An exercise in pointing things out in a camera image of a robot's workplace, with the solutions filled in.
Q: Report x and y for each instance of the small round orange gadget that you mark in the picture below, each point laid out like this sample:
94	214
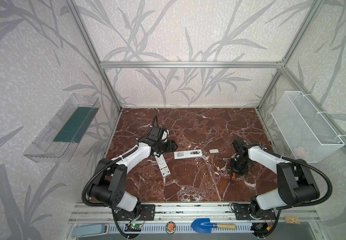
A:
171	227

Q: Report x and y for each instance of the right side wired circuit board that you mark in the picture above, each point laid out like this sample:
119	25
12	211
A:
261	230

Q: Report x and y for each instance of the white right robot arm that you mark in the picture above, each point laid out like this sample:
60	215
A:
298	183

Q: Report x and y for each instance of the white remote control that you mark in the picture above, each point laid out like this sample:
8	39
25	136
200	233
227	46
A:
180	155

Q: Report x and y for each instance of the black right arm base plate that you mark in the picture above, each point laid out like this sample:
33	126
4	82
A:
245	211

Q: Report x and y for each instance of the white wire mesh basket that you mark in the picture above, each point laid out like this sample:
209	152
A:
302	125

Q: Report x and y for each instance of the small tan circuit board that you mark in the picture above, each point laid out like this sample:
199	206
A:
292	220

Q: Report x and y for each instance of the white remote with coloured buttons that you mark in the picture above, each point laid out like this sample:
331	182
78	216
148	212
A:
164	169

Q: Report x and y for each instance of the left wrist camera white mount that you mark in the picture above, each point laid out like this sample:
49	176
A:
163	134

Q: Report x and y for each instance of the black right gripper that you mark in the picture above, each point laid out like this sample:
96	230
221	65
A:
239	165

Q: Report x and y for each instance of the green led circuit board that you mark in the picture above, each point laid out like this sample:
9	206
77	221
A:
131	227

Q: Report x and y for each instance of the white battery cover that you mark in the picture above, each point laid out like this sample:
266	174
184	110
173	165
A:
214	151

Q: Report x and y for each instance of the blue trowel wooden handle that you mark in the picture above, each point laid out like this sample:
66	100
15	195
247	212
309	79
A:
204	226

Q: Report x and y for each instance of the clear plastic wall bin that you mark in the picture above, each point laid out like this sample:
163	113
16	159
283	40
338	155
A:
60	138

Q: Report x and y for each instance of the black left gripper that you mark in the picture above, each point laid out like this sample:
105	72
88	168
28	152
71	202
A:
167	146

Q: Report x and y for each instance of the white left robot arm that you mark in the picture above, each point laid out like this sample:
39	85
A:
107	186

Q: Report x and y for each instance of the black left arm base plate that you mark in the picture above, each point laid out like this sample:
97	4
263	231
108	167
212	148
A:
142	212

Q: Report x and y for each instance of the grey flat device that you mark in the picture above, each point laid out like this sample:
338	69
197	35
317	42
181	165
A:
89	230

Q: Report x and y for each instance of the pink object in basket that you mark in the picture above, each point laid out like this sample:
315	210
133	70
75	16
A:
299	152

